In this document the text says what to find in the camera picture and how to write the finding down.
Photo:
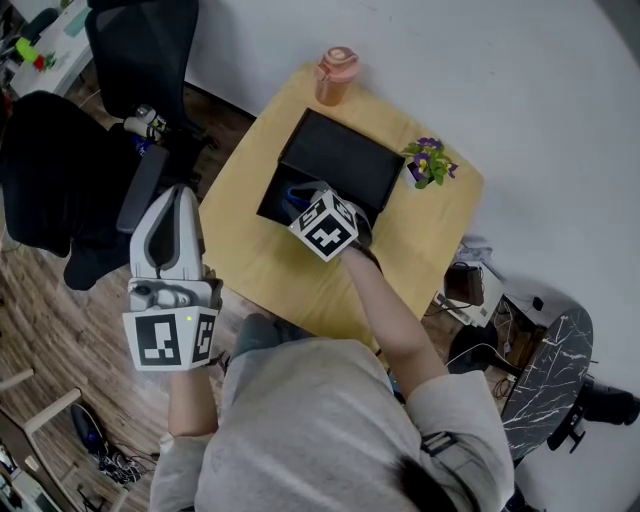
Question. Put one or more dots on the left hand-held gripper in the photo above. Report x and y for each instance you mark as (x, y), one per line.
(155, 340)

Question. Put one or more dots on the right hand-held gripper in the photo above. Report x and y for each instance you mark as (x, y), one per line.
(325, 235)

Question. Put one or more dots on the blue scissors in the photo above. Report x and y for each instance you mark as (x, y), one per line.
(291, 199)

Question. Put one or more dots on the black box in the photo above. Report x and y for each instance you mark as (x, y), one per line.
(345, 155)

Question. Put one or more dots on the person's right forearm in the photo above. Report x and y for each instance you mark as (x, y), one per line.
(390, 325)

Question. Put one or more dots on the person's left forearm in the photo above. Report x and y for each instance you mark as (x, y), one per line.
(192, 400)

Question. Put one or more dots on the person's jeans leg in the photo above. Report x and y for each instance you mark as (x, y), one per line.
(255, 335)

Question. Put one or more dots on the white plastic bottle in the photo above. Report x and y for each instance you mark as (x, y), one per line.
(142, 125)

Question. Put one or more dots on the potted purple flower plant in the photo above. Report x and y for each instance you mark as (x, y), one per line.
(430, 160)

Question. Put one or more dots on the brown pouch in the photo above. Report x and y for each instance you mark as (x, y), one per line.
(462, 285)

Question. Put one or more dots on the pink water bottle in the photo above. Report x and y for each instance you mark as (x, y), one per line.
(332, 85)

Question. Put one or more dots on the crumpled plastic bag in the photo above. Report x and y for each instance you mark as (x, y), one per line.
(475, 249)

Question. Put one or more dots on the black round stool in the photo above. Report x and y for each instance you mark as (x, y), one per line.
(470, 345)

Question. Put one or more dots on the person's grey shirt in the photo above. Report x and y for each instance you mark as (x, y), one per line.
(310, 425)

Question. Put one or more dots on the light wooden stool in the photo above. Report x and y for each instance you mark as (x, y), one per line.
(52, 410)

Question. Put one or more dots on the black office chair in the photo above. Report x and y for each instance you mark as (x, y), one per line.
(145, 55)

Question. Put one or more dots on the black handheld vacuum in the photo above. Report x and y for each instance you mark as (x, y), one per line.
(87, 430)

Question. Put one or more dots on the white desk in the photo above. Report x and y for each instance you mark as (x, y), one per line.
(70, 67)

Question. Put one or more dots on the black power adapter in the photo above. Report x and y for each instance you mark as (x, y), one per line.
(538, 303)

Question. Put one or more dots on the neon green object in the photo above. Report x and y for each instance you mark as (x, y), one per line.
(27, 50)

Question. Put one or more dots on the teal tray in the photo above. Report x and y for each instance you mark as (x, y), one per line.
(77, 20)

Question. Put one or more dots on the black marble round table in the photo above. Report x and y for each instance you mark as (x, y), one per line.
(545, 390)

